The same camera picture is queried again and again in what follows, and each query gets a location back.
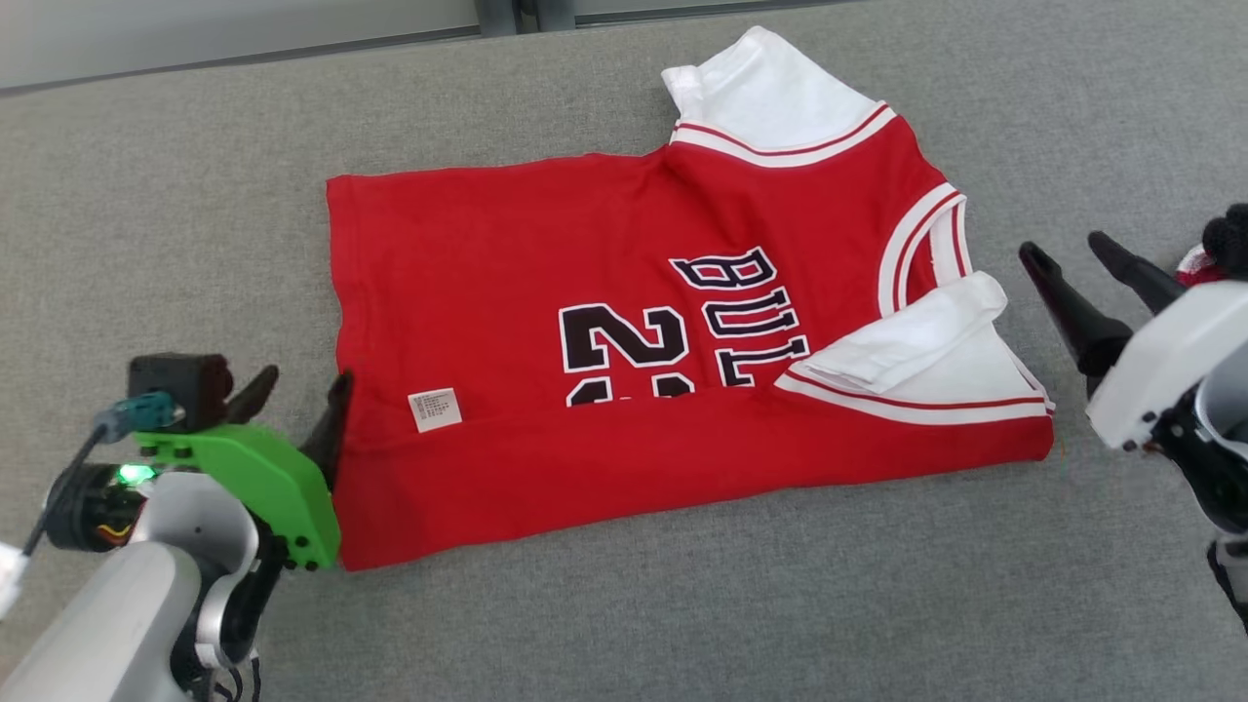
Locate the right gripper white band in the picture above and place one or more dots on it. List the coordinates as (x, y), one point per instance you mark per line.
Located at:
(1170, 361)

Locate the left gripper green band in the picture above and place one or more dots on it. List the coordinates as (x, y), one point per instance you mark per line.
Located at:
(263, 478)

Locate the red basketball jersey white sleeves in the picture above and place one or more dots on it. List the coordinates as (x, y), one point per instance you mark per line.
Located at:
(487, 253)

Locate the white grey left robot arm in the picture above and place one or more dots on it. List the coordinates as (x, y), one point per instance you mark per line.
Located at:
(107, 624)

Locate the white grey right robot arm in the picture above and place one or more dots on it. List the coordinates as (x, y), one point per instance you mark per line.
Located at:
(1219, 487)

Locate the grey fabric sofa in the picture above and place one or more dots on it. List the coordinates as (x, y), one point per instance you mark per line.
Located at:
(682, 604)

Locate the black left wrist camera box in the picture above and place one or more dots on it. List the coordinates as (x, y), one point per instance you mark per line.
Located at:
(180, 385)

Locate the teal left camera connector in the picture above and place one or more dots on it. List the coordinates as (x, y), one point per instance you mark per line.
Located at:
(141, 414)

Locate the grey wall skirting strip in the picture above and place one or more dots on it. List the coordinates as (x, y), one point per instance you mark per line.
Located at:
(244, 58)

